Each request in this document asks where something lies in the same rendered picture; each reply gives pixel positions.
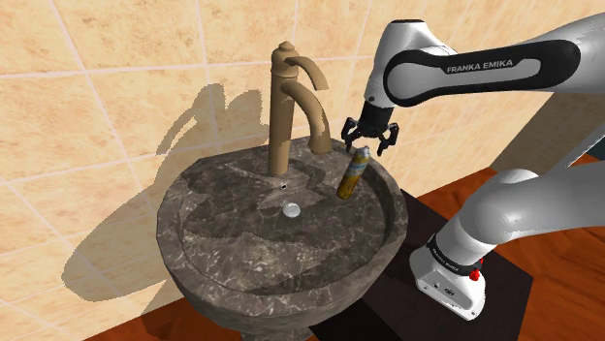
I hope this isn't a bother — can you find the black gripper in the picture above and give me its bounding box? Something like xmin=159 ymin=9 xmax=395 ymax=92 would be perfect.
xmin=340 ymin=101 xmax=400 ymax=158

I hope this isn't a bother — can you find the yellow spray can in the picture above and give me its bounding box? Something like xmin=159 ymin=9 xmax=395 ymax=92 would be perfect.
xmin=335 ymin=145 xmax=371 ymax=202

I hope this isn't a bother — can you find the tan bronze faucet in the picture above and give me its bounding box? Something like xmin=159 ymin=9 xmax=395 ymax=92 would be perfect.
xmin=268 ymin=41 xmax=334 ymax=178

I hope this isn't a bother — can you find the dark marble round sink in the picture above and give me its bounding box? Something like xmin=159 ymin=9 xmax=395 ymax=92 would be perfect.
xmin=156 ymin=136 xmax=409 ymax=341

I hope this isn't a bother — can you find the dark robot stand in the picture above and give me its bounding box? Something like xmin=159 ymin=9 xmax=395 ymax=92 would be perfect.
xmin=309 ymin=189 xmax=535 ymax=341

